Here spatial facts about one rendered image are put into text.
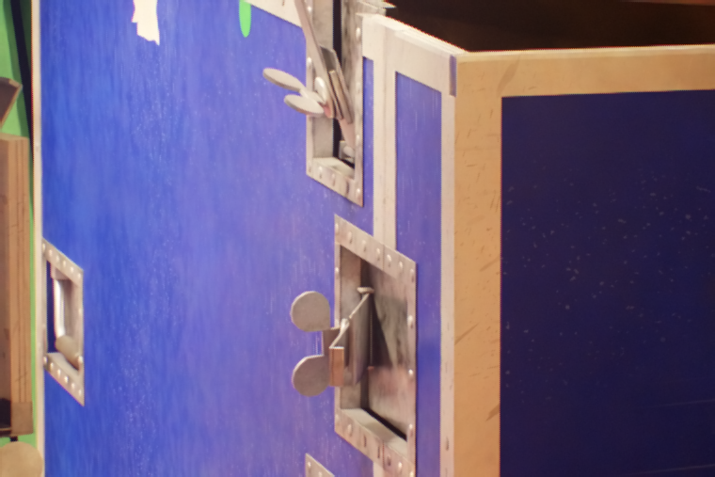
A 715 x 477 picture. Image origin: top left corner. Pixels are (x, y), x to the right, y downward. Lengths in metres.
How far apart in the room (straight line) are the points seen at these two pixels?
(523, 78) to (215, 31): 0.55
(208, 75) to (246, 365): 0.20
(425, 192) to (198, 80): 0.54
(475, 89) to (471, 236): 0.08
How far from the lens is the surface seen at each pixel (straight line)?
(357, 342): 2.60
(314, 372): 2.62
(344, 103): 2.64
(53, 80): 3.48
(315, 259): 2.71
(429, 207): 2.47
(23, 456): 2.20
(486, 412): 2.44
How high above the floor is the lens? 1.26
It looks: 9 degrees down
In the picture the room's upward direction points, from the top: straight up
